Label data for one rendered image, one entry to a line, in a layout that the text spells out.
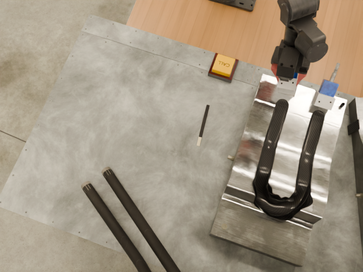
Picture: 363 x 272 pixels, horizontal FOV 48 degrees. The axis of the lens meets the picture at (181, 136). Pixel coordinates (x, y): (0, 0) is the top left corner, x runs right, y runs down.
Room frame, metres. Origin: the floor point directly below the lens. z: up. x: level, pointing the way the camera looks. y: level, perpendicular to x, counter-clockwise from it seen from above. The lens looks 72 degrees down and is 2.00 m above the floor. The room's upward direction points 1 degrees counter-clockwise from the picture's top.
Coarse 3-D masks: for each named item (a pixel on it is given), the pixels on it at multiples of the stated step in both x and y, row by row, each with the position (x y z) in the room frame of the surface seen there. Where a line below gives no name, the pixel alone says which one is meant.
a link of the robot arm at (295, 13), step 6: (282, 0) 0.60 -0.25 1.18; (288, 0) 0.59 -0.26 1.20; (294, 0) 0.59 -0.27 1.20; (300, 0) 0.59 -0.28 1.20; (306, 0) 0.59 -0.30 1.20; (312, 0) 0.59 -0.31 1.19; (288, 6) 0.58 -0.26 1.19; (294, 6) 0.57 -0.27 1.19; (300, 6) 0.57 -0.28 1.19; (306, 6) 0.58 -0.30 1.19; (312, 6) 0.58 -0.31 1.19; (294, 12) 0.56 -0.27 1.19; (300, 12) 0.56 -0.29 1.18; (306, 12) 0.57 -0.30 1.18; (312, 12) 0.57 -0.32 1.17; (294, 18) 0.56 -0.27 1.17
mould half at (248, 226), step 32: (256, 96) 0.48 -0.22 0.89; (288, 96) 0.48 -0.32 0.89; (256, 128) 0.38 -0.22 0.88; (288, 128) 0.38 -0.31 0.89; (256, 160) 0.28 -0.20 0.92; (288, 160) 0.28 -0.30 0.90; (320, 160) 0.28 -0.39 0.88; (224, 192) 0.20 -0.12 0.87; (288, 192) 0.18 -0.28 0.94; (320, 192) 0.18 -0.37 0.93; (256, 224) 0.11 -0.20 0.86; (288, 224) 0.11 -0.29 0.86; (288, 256) 0.02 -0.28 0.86
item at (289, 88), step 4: (296, 76) 0.52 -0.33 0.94; (280, 80) 0.50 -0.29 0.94; (292, 80) 0.50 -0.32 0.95; (296, 80) 0.50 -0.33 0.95; (280, 84) 0.49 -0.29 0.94; (284, 84) 0.49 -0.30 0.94; (288, 84) 0.49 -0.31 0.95; (292, 84) 0.49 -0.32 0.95; (280, 88) 0.48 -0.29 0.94; (284, 88) 0.48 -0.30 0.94; (288, 88) 0.48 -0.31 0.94; (292, 88) 0.48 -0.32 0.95; (296, 88) 0.50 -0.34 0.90; (280, 92) 0.49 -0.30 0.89; (284, 92) 0.48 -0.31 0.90; (288, 92) 0.48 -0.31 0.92; (292, 92) 0.47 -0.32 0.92
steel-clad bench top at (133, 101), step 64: (64, 64) 0.64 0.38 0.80; (128, 64) 0.64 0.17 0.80; (192, 64) 0.64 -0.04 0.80; (64, 128) 0.42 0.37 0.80; (128, 128) 0.42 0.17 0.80; (192, 128) 0.41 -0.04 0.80; (64, 192) 0.22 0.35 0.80; (128, 192) 0.21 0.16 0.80; (192, 192) 0.21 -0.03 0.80; (192, 256) 0.03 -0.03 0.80; (256, 256) 0.02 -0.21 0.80; (320, 256) 0.02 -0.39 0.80
